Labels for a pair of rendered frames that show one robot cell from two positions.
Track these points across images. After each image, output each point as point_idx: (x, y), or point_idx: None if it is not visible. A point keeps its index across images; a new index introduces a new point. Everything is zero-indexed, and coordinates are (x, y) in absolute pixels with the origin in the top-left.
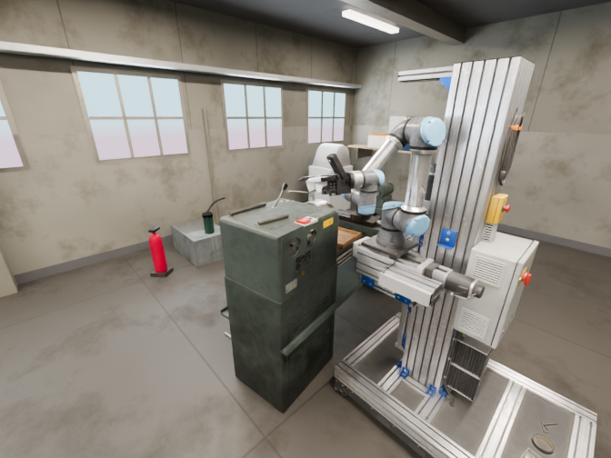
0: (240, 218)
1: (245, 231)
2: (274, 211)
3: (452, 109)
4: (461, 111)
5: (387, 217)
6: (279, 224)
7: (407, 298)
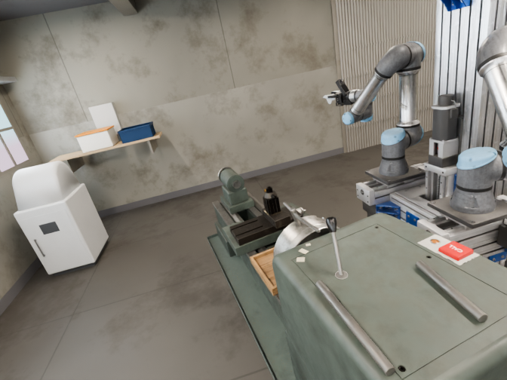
0: (425, 353)
1: (504, 362)
2: (371, 280)
3: (495, 16)
4: (504, 16)
5: (493, 173)
6: (471, 285)
7: (504, 252)
